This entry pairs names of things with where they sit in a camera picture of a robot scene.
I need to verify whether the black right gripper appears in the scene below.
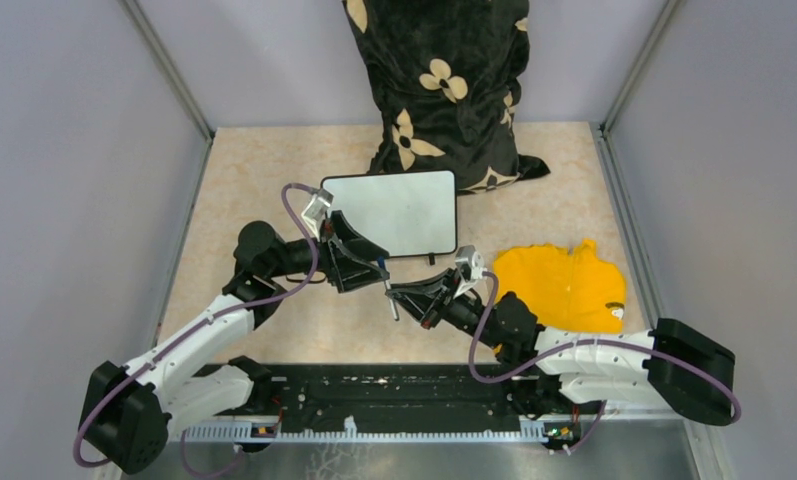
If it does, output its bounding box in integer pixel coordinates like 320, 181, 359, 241
388, 267, 504, 349

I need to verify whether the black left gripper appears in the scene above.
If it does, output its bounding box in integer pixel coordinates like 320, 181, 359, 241
268, 210, 391, 292

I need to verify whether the white marker pen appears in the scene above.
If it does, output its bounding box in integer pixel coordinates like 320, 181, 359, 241
377, 257, 400, 322

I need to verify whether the small black-framed whiteboard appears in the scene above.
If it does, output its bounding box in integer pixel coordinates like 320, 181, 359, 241
320, 170, 458, 258

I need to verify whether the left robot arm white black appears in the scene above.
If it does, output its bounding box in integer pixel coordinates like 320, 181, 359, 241
72, 211, 390, 474

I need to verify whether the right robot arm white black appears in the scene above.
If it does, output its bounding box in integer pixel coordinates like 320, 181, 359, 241
386, 269, 742, 426

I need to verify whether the yellow cloth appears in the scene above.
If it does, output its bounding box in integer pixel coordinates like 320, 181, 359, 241
492, 239, 627, 334

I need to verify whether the black floral plush blanket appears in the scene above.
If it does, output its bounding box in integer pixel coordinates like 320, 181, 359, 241
342, 1, 551, 195

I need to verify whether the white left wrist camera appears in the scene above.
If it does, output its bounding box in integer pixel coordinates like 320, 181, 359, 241
300, 189, 334, 239

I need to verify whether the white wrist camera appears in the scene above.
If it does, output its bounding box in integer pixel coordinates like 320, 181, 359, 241
300, 189, 334, 239
455, 245, 486, 297

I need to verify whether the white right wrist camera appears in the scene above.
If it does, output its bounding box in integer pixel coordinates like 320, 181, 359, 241
455, 245, 486, 297

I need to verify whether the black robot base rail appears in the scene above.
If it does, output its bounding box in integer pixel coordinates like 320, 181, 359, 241
174, 364, 601, 453

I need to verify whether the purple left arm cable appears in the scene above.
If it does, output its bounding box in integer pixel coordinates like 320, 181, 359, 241
73, 182, 321, 468

